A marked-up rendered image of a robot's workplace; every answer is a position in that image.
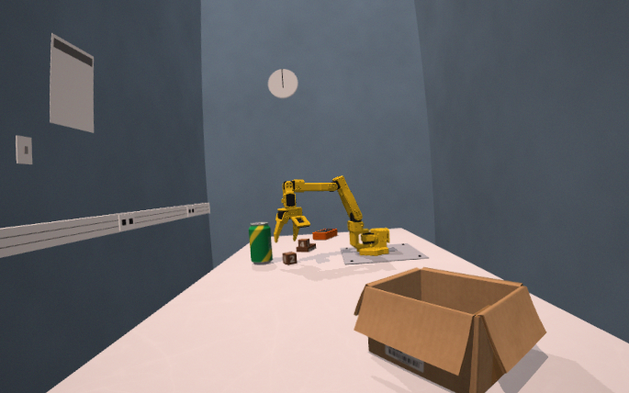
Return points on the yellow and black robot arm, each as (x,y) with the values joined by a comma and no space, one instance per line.
(378,237)

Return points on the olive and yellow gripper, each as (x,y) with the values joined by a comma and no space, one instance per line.
(282,217)

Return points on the green drink can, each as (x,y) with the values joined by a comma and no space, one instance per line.
(260,243)

